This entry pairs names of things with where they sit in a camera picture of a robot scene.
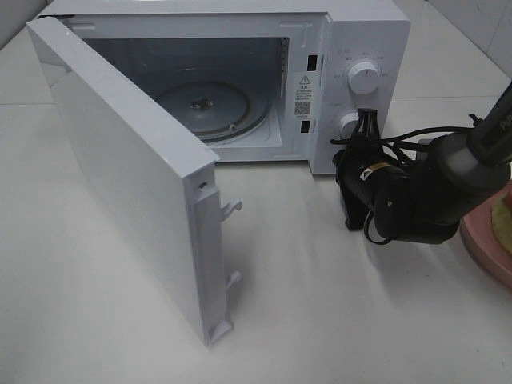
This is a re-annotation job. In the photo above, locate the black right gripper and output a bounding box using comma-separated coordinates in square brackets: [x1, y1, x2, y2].
[334, 108, 404, 200]

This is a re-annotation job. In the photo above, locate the pink round plate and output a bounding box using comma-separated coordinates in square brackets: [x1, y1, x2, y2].
[460, 183, 511, 288]

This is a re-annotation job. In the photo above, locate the toast sandwich with lettuce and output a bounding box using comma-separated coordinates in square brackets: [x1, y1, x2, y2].
[491, 196, 511, 251]

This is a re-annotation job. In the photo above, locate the white microwave door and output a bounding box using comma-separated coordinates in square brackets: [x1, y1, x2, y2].
[26, 17, 242, 346]

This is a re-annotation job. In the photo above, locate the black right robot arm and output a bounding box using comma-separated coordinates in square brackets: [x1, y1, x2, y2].
[331, 87, 511, 246]

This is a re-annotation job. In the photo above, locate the white lower timer knob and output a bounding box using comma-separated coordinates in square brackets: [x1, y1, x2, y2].
[338, 112, 359, 139]

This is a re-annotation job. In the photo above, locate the white upper power knob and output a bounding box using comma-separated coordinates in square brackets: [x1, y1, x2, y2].
[347, 60, 381, 95]

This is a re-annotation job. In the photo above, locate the white warning label sticker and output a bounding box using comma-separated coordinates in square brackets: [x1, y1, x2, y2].
[292, 71, 318, 118]

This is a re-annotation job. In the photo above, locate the white microwave oven body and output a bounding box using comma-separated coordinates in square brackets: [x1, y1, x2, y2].
[34, 1, 410, 174]

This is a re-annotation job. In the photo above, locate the glass microwave turntable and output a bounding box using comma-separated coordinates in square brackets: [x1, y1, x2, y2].
[157, 81, 271, 143]

